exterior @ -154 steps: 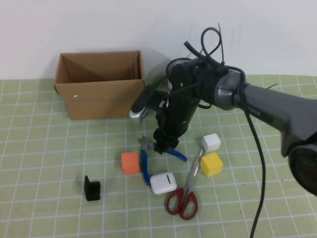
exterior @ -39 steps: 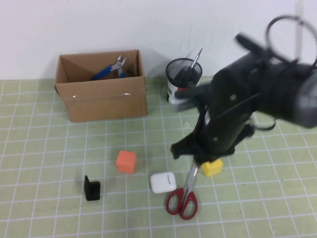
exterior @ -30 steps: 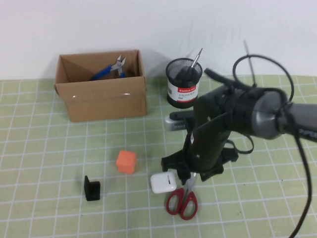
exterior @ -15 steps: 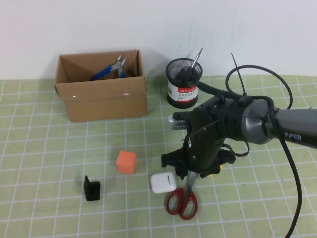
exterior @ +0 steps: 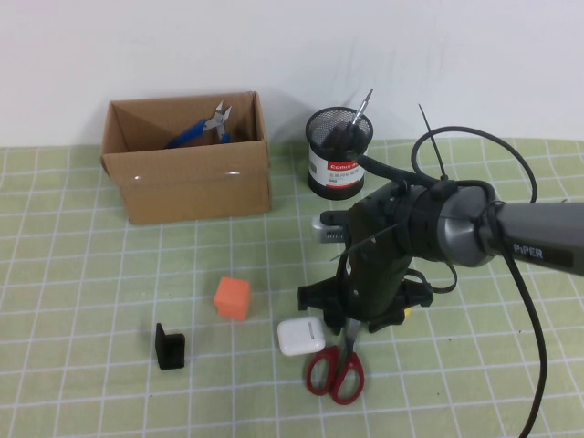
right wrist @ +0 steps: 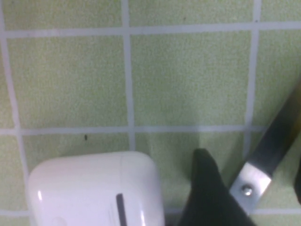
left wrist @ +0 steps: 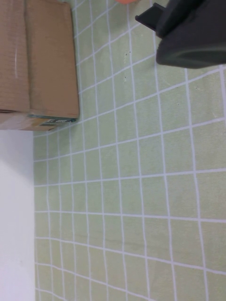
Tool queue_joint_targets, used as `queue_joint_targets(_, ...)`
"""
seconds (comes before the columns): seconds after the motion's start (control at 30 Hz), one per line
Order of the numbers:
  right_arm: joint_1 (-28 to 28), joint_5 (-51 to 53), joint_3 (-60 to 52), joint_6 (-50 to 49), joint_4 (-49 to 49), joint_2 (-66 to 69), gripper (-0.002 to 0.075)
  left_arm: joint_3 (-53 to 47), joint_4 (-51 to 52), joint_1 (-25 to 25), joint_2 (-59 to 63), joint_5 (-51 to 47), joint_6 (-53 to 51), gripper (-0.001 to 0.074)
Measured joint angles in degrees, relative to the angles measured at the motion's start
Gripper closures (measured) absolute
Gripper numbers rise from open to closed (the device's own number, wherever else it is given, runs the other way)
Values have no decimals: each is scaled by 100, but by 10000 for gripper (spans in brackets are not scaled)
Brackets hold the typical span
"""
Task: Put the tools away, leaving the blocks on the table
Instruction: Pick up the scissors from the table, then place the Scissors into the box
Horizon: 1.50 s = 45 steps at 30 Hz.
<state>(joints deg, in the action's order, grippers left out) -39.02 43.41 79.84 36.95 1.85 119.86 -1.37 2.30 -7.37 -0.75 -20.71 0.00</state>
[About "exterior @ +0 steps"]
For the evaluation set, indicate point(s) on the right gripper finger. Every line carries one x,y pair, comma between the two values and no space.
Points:
382,326
333,321

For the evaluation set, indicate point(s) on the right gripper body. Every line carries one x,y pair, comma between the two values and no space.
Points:
374,283

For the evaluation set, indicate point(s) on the orange block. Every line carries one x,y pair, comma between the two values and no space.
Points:
232,301

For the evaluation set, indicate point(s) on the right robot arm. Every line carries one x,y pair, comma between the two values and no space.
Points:
524,237

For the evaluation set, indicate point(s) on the yellow block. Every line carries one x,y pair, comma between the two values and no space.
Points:
406,313

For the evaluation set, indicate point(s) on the white earbuds case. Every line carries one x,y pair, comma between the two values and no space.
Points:
301,337

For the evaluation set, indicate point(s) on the black mesh pen holder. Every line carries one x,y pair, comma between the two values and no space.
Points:
335,171

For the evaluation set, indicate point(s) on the brown cardboard box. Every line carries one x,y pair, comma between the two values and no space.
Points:
191,196

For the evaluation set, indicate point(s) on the green checked tablecloth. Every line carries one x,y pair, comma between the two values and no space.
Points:
91,283

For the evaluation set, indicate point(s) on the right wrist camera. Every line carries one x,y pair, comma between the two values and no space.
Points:
328,232

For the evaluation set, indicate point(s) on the black L-shaped bracket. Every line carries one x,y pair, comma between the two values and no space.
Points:
171,351

